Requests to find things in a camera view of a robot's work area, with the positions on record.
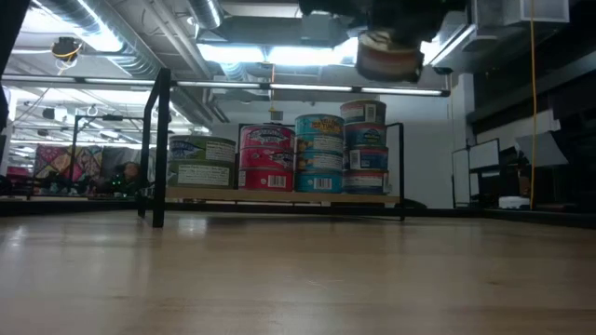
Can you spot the black metal rack frame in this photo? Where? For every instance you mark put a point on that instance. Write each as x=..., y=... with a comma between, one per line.
x=112, y=118

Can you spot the long light bar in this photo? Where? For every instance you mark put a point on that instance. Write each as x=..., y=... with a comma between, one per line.
x=223, y=85

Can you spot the grey angled panel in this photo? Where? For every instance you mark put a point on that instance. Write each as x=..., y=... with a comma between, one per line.
x=540, y=149

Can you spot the silver ventilation duct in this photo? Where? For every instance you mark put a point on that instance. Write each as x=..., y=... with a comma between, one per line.
x=205, y=11
x=93, y=28

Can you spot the person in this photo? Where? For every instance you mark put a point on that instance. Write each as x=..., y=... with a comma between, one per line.
x=128, y=172

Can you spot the white box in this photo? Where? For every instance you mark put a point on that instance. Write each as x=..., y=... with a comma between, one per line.
x=512, y=202

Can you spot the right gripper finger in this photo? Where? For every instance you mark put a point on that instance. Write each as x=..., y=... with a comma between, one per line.
x=416, y=38

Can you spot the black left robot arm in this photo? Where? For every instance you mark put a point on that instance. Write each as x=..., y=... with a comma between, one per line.
x=11, y=28

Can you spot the wooden shelf black frame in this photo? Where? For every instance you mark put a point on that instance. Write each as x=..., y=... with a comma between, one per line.
x=162, y=163

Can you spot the black table frame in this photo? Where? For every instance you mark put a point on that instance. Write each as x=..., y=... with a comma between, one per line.
x=46, y=207

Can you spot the white panel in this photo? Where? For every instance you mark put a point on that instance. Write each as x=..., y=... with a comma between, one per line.
x=461, y=174

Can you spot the white screen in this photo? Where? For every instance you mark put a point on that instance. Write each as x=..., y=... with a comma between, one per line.
x=484, y=153

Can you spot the black ceiling device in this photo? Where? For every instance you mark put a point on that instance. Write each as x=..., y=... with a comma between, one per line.
x=66, y=49

